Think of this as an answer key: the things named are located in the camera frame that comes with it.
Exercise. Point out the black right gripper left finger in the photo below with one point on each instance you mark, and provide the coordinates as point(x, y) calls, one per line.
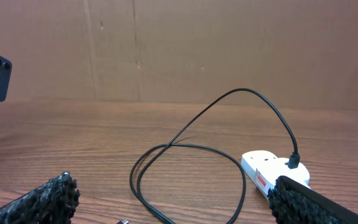
point(54, 202)

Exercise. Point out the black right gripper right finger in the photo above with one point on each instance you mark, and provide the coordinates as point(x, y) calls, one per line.
point(293, 203)

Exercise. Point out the white power strip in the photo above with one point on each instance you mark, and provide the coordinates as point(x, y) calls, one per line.
point(258, 165)

